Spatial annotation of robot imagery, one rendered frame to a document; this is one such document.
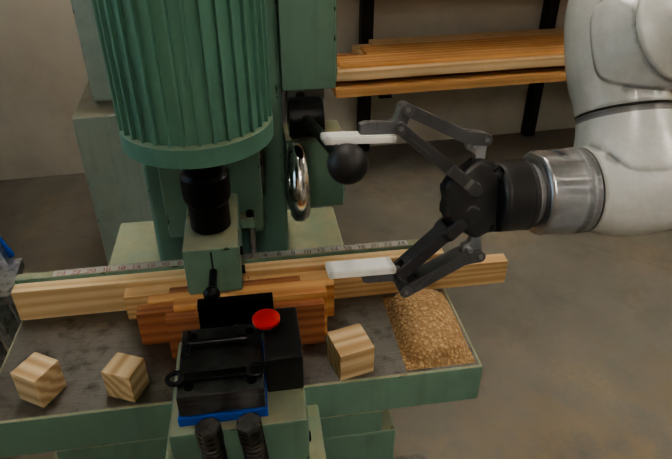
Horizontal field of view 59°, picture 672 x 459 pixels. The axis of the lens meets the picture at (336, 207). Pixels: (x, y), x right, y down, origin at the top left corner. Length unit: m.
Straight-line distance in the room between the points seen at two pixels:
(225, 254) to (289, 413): 0.22
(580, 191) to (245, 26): 0.37
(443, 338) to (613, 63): 0.38
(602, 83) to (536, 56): 2.34
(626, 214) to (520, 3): 2.81
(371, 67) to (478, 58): 0.51
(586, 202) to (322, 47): 0.43
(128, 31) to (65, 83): 2.56
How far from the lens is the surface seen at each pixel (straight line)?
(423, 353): 0.77
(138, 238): 1.22
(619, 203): 0.65
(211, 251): 0.75
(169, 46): 0.60
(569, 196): 0.62
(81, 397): 0.79
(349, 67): 2.69
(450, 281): 0.89
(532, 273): 2.50
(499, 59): 2.92
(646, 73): 0.66
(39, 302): 0.91
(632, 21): 0.66
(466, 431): 1.88
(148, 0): 0.60
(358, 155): 0.48
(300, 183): 0.84
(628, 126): 0.66
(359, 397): 0.77
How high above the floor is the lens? 1.46
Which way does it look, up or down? 32 degrees down
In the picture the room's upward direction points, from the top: straight up
